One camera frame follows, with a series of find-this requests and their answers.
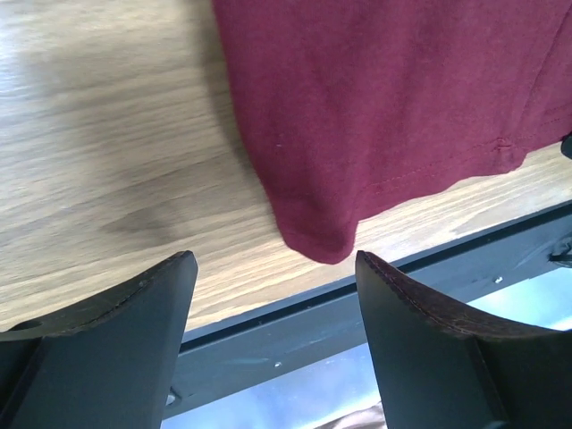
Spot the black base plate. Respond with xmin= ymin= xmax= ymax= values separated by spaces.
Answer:
xmin=163 ymin=203 xmax=571 ymax=428

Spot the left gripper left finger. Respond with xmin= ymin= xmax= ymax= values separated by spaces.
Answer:
xmin=1 ymin=251 xmax=198 ymax=428

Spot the maroon t shirt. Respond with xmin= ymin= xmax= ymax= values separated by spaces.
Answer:
xmin=213 ymin=1 xmax=571 ymax=264

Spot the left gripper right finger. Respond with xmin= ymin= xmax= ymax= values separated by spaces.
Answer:
xmin=356 ymin=251 xmax=571 ymax=428

